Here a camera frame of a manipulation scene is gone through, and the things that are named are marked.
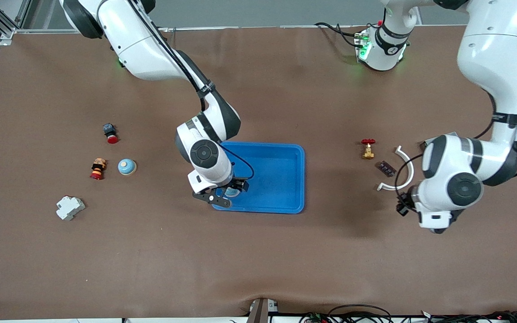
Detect red button with dark body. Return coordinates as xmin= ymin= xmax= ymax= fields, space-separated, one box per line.
xmin=102 ymin=123 xmax=119 ymax=144

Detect grey metal box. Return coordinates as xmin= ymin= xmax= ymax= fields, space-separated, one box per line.
xmin=420 ymin=132 xmax=459 ymax=149

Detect white curved plastic arc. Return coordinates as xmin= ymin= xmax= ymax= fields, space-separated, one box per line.
xmin=377 ymin=145 xmax=415 ymax=192

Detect long black capacitor block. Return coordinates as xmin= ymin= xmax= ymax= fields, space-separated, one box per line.
xmin=376 ymin=161 xmax=397 ymax=178

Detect red yellow emergency stop button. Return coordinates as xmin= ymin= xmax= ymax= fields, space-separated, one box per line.
xmin=90 ymin=158 xmax=107 ymax=181

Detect tangled coloured wires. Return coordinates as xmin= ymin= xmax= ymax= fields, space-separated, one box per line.
xmin=420 ymin=310 xmax=517 ymax=323

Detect aluminium frame post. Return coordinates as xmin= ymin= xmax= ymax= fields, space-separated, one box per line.
xmin=0 ymin=0 xmax=33 ymax=46

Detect brown table mat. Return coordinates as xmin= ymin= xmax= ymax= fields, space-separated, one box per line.
xmin=0 ymin=25 xmax=517 ymax=321

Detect metal table edge bracket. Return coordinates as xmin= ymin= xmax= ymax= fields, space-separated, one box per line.
xmin=247 ymin=298 xmax=280 ymax=323

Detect black looped cable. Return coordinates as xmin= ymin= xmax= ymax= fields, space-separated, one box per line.
xmin=327 ymin=304 xmax=394 ymax=323

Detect white circuit breaker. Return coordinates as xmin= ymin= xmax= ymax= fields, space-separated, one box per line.
xmin=56 ymin=196 xmax=86 ymax=222

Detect black cable at arm base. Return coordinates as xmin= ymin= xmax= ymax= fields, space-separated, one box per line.
xmin=314 ymin=22 xmax=363 ymax=48

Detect blue plastic tray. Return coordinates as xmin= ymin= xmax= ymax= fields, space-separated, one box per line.
xmin=210 ymin=142 xmax=306 ymax=214

